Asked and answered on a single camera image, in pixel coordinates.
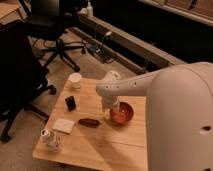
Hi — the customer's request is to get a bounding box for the power strip with cables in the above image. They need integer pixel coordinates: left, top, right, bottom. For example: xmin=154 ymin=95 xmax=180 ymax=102
xmin=87 ymin=31 xmax=117 ymax=64

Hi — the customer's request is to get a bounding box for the white spray bottle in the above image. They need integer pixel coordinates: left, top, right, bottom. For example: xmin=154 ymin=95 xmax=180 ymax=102
xmin=86 ymin=0 xmax=93 ymax=17

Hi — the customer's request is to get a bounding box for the black office chair near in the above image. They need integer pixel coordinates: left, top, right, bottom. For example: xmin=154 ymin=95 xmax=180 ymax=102
xmin=0 ymin=20 xmax=56 ymax=143

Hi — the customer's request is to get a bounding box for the dark red sausage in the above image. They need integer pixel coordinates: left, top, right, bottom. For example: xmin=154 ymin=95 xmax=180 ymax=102
xmin=79 ymin=118 xmax=100 ymax=127

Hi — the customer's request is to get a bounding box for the black office chair far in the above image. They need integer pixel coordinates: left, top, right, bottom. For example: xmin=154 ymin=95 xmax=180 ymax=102
xmin=18 ymin=0 xmax=85 ymax=72

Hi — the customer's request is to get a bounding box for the red ceramic bowl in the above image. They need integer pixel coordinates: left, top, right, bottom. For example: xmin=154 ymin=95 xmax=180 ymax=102
xmin=110 ymin=102 xmax=134 ymax=125

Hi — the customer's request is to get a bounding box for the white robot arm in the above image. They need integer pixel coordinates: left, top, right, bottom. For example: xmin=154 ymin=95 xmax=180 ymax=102
xmin=96 ymin=62 xmax=213 ymax=171

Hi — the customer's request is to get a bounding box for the small black box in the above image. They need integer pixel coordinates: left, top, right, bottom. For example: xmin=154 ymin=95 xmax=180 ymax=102
xmin=65 ymin=96 xmax=76 ymax=111

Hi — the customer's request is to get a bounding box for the white paper cup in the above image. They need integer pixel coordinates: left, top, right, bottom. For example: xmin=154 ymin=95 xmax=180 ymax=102
xmin=68 ymin=73 xmax=82 ymax=89

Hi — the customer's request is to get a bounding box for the black office chair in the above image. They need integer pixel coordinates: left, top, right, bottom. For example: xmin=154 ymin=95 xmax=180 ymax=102
xmin=18 ymin=0 xmax=85 ymax=72
xmin=0 ymin=20 xmax=56 ymax=143

